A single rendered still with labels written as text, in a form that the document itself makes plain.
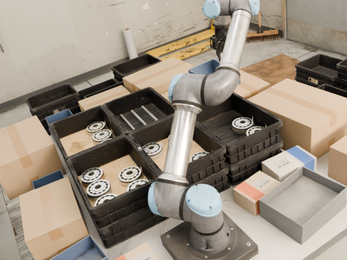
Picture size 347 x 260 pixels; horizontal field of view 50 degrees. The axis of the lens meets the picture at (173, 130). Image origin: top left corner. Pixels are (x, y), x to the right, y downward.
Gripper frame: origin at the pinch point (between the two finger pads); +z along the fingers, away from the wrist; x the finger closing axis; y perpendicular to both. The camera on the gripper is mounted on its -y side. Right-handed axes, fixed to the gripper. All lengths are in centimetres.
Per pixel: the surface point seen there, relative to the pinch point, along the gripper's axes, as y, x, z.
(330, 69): 66, -153, 60
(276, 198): -51, 13, 38
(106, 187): -10, 70, 33
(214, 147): -21.3, 22.2, 25.1
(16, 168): 34, 101, 36
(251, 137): -30.6, 9.2, 20.5
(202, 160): -30, 34, 23
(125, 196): -29, 67, 26
